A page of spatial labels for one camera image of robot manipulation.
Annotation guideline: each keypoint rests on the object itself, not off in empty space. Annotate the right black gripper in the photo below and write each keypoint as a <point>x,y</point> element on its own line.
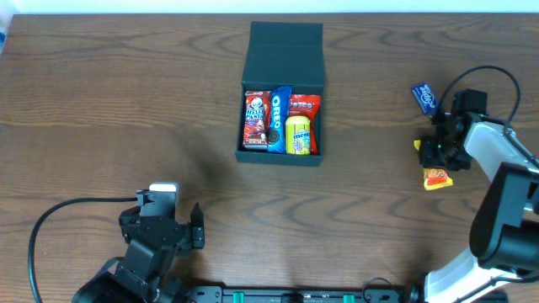
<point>434,149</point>

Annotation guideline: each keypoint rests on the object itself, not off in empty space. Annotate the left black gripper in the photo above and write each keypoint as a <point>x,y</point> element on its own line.
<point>167,229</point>

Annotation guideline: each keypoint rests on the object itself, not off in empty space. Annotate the yellow Julie's biscuit packet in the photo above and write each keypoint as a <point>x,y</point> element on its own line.
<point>435,176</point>

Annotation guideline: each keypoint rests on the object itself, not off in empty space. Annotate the blue Eclipse mint tin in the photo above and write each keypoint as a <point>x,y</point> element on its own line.
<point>425,98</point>

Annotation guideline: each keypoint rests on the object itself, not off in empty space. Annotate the Hello Panda biscuit box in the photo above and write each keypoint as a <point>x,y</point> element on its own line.
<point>257,112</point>

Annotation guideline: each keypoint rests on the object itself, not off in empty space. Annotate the yellow gum canister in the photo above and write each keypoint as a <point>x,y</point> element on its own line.
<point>298,135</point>

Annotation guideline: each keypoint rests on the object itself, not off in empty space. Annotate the blue Oreo cookie pack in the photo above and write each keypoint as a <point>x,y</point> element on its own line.
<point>280,101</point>

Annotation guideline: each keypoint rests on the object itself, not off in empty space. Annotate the red candy bag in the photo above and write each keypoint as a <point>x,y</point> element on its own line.
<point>306,105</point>

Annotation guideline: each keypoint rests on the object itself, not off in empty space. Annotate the dark green box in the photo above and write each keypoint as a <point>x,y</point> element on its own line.
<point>283,54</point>

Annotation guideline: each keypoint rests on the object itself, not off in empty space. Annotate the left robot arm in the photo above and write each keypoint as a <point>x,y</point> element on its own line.
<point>138,276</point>

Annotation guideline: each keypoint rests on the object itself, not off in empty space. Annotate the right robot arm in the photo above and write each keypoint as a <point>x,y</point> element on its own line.
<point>503,245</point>

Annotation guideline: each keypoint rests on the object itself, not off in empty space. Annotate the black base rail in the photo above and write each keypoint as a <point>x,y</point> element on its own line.
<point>217,294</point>

